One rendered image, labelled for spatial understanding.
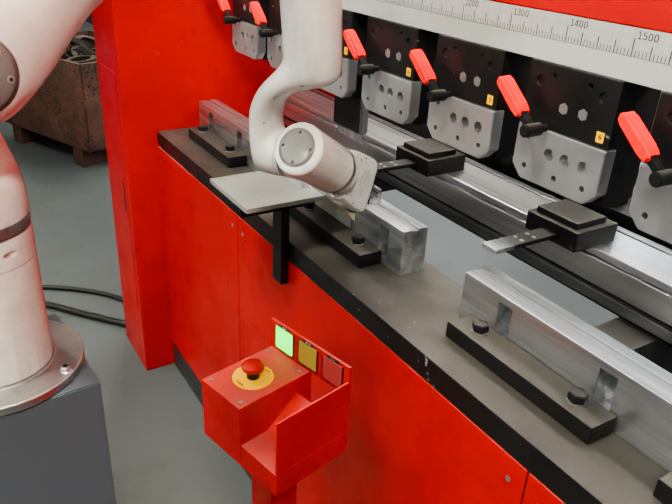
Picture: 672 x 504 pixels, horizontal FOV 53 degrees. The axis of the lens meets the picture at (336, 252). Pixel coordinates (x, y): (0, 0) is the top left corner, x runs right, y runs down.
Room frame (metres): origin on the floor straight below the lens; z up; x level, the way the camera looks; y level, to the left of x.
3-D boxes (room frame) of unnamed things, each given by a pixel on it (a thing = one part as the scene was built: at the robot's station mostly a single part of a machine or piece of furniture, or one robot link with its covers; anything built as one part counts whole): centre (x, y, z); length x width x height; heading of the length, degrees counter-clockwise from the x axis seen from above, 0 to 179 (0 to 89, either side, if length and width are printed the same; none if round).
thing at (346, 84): (1.41, 0.00, 1.26); 0.15 x 0.09 x 0.17; 33
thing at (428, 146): (1.47, -0.14, 1.01); 0.26 x 0.12 x 0.05; 123
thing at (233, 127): (1.86, 0.28, 0.92); 0.50 x 0.06 x 0.10; 33
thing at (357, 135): (1.39, -0.02, 1.13); 0.10 x 0.02 x 0.10; 33
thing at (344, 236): (1.33, 0.01, 0.89); 0.30 x 0.05 x 0.03; 33
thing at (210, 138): (1.87, 0.36, 0.89); 0.30 x 0.05 x 0.03; 33
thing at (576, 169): (0.91, -0.33, 1.26); 0.15 x 0.09 x 0.17; 33
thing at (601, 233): (1.12, -0.37, 1.01); 0.26 x 0.12 x 0.05; 123
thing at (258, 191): (1.31, 0.11, 1.00); 0.26 x 0.18 x 0.01; 123
